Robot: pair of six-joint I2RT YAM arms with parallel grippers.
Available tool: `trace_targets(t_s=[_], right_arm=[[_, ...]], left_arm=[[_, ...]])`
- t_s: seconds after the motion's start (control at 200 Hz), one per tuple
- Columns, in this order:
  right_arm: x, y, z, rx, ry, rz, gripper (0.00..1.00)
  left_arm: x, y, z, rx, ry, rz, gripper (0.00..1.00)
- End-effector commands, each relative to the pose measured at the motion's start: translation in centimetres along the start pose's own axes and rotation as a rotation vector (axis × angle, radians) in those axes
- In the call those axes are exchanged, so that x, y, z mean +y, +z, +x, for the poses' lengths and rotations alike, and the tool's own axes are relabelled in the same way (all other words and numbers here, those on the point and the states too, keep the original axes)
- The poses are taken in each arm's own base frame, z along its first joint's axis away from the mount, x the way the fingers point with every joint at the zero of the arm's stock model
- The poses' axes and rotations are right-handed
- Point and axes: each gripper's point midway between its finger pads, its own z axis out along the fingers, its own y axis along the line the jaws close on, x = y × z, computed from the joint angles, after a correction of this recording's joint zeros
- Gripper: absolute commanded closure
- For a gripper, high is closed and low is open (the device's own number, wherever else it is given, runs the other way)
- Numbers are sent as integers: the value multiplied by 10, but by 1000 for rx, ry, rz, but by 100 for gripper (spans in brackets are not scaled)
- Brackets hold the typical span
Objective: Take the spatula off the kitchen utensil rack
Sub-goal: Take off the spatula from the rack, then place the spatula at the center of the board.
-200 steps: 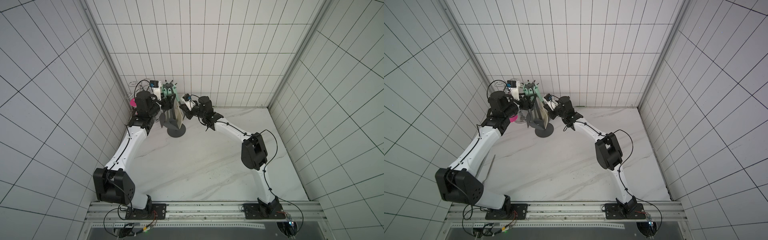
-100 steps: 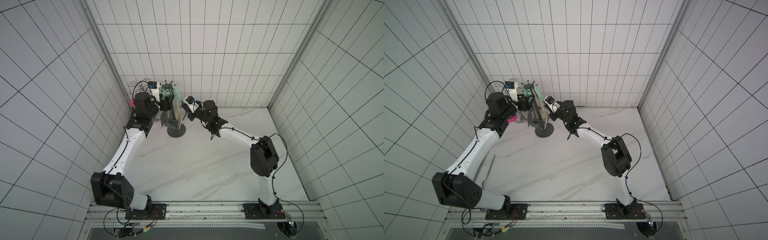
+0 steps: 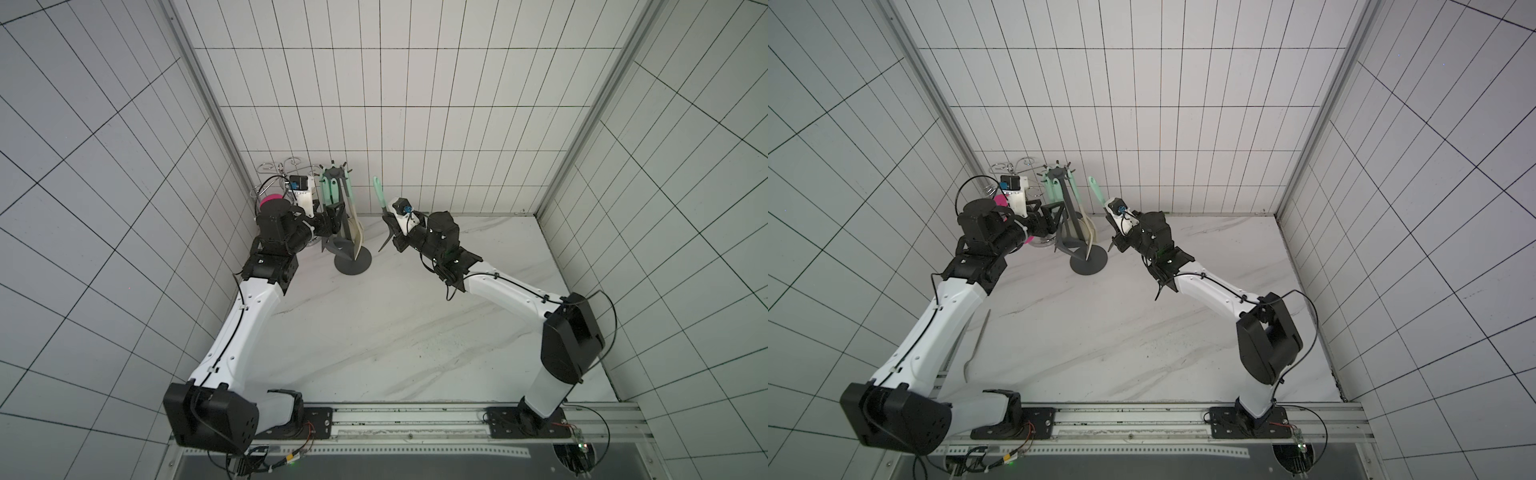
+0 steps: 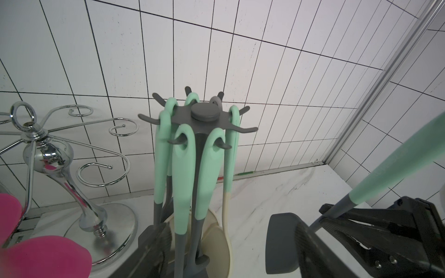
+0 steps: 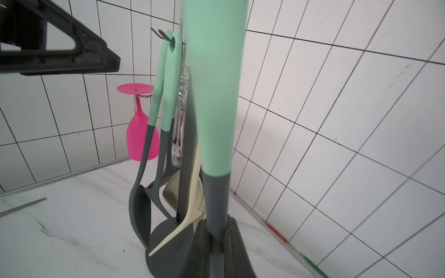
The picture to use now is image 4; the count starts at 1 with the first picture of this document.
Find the beige spatula green handle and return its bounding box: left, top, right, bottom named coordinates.
left=201, top=105, right=241, bottom=278

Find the grey utensil green handle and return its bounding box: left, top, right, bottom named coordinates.
left=172, top=124, right=196, bottom=278

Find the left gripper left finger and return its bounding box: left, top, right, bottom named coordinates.
left=110, top=222, right=172, bottom=278

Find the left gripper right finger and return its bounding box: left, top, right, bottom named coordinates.
left=294, top=196, right=445, bottom=278

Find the chrome glass holder stand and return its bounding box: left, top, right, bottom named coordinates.
left=1, top=101, right=137, bottom=271

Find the pink plastic wine glass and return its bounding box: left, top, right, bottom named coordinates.
left=0, top=193, right=93, bottom=278

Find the grey utensil rack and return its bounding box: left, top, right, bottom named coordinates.
left=139, top=87, right=257, bottom=278

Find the grey spatula green handle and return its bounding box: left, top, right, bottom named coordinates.
left=265, top=112, right=445, bottom=275

